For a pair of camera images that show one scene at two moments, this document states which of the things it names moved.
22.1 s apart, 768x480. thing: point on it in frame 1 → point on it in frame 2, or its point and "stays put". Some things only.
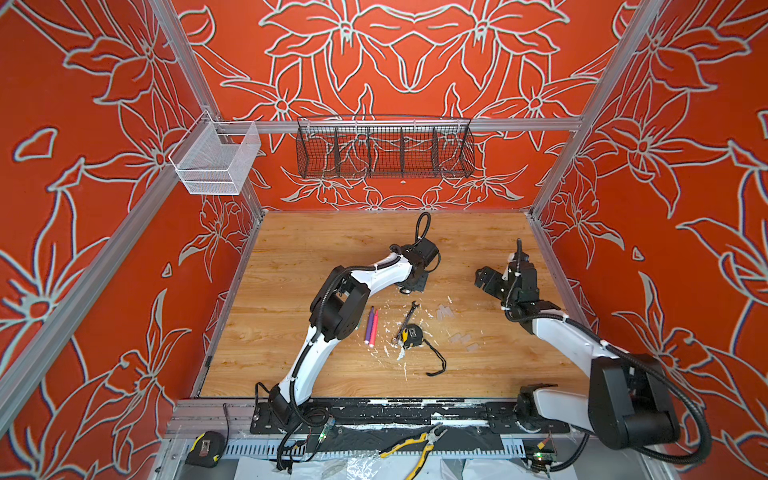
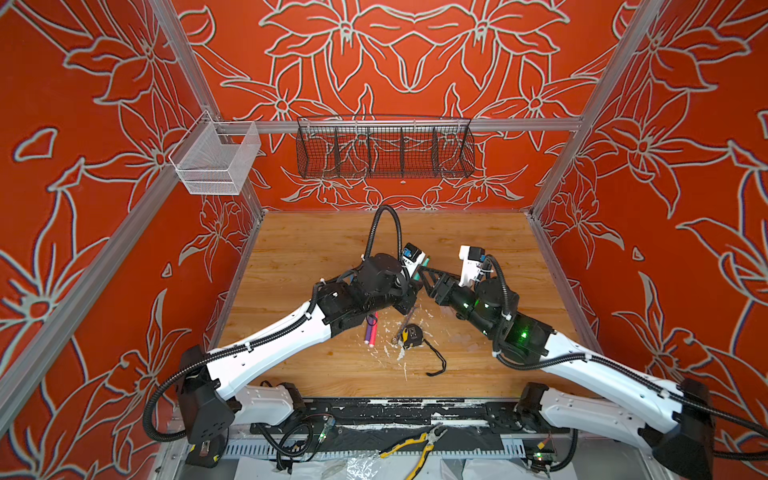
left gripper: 420,284 → 409,291
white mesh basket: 216,157 stays put
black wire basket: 377,146 stays put
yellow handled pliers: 429,437 stays put
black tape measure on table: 412,336 stays put
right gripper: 496,277 → 447,288
